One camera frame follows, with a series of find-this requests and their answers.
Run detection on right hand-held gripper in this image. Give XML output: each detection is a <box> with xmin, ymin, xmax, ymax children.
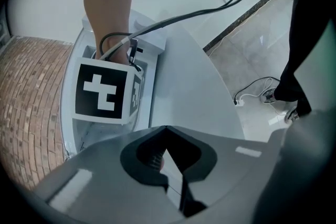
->
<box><xmin>71</xmin><ymin>38</ymin><xmax>145</xmax><ymax>126</ymax></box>

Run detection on thin black floor cable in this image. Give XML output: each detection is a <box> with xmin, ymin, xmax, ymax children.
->
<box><xmin>233</xmin><ymin>76</ymin><xmax>281</xmax><ymax>103</ymax></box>

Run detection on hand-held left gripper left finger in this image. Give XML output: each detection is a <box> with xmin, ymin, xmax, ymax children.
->
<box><xmin>120</xmin><ymin>125</ymin><xmax>169</xmax><ymax>193</ymax></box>

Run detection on person's shoe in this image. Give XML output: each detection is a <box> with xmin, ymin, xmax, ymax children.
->
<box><xmin>285</xmin><ymin>109</ymin><xmax>301</xmax><ymax>123</ymax></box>
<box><xmin>259</xmin><ymin>88</ymin><xmax>278</xmax><ymax>104</ymax></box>

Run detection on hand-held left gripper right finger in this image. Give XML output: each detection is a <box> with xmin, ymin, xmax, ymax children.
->
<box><xmin>165</xmin><ymin>125</ymin><xmax>218</xmax><ymax>218</ymax></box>

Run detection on thin white floor cable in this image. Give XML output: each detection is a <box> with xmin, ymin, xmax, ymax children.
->
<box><xmin>240</xmin><ymin>77</ymin><xmax>276</xmax><ymax>99</ymax></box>

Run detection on person's legs in black trousers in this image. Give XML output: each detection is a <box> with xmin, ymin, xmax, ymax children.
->
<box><xmin>272</xmin><ymin>0</ymin><xmax>316</xmax><ymax>118</ymax></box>

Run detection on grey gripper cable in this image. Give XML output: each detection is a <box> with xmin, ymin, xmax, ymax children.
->
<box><xmin>99</xmin><ymin>0</ymin><xmax>271</xmax><ymax>62</ymax></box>

